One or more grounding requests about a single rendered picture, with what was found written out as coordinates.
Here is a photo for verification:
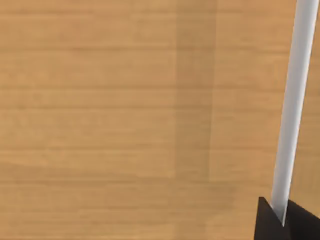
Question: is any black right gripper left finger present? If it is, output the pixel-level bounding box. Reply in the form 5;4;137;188
254;196;286;240

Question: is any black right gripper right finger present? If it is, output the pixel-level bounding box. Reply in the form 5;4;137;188
283;198;320;240

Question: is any wooden door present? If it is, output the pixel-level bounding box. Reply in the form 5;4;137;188
0;0;320;240

